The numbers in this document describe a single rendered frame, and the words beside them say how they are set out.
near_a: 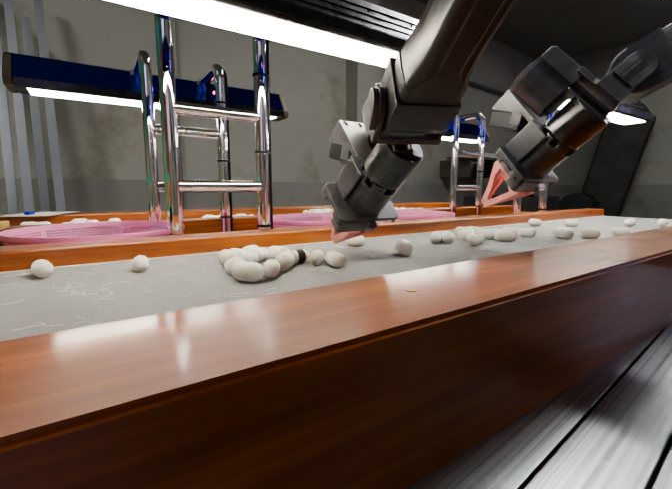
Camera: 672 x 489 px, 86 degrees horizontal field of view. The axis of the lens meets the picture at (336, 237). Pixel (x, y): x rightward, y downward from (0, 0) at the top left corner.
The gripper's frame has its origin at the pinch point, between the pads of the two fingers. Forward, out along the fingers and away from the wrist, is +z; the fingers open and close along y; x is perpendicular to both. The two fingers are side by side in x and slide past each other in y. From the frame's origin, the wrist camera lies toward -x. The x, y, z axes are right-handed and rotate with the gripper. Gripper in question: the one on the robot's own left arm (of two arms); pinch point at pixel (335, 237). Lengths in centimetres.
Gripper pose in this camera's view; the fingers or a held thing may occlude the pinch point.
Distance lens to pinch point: 57.2
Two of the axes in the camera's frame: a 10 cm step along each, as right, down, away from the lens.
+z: -4.2, 5.6, 7.1
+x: 3.5, 8.2, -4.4
